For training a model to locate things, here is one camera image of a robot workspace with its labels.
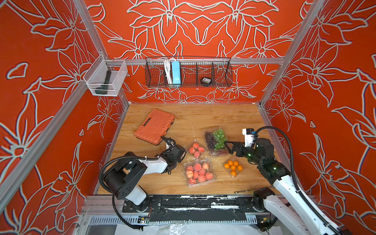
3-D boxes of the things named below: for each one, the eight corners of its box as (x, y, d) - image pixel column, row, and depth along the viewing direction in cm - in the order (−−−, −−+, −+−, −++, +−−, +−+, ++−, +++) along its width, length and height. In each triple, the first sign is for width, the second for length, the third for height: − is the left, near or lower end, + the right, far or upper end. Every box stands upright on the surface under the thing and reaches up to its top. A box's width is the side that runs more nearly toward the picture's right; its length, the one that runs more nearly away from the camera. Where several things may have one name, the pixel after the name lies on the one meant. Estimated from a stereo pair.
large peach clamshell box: (188, 188, 79) (188, 186, 75) (183, 166, 87) (183, 163, 83) (216, 181, 82) (217, 178, 77) (208, 160, 90) (209, 156, 85)
